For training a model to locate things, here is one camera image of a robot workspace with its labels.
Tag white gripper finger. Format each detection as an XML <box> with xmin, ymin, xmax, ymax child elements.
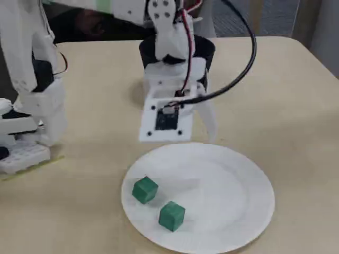
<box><xmin>195</xmin><ymin>84</ymin><xmax>219</xmax><ymax>144</ymax></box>

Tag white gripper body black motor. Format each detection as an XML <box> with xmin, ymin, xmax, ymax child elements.
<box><xmin>144</xmin><ymin>57</ymin><xmax>208</xmax><ymax>93</ymax></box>

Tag green cube block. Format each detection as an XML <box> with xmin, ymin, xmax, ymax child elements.
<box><xmin>158</xmin><ymin>201</ymin><xmax>186</xmax><ymax>233</ymax></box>
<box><xmin>131</xmin><ymin>176</ymin><xmax>159</xmax><ymax>205</ymax></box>

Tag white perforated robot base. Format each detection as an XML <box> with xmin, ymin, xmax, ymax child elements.
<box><xmin>0</xmin><ymin>97</ymin><xmax>51</xmax><ymax>175</ymax></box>

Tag black pot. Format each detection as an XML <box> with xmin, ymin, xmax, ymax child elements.
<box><xmin>139</xmin><ymin>36</ymin><xmax>216</xmax><ymax>96</ymax></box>

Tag white upright background panel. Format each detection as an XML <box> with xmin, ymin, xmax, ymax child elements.
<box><xmin>200</xmin><ymin>0</ymin><xmax>217</xmax><ymax>38</ymax></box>

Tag white paper plate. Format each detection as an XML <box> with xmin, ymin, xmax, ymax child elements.
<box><xmin>121</xmin><ymin>142</ymin><xmax>275</xmax><ymax>254</ymax></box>

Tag grey mesh partition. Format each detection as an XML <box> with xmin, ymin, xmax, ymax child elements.
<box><xmin>211</xmin><ymin>0</ymin><xmax>296</xmax><ymax>37</ymax></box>

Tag yellow-green base mat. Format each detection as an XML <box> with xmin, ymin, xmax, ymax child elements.
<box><xmin>0</xmin><ymin>155</ymin><xmax>65</xmax><ymax>182</ymax></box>

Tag wrist camera on white mount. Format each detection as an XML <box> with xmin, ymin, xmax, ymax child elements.
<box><xmin>138</xmin><ymin>88</ymin><xmax>199</xmax><ymax>144</ymax></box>

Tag thick black camera cable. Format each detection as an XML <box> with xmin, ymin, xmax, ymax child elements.
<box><xmin>169</xmin><ymin>0</ymin><xmax>257</xmax><ymax>106</ymax></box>

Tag wooden upright post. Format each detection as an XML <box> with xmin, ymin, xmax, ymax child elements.
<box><xmin>250</xmin><ymin>0</ymin><xmax>263</xmax><ymax>35</ymax></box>

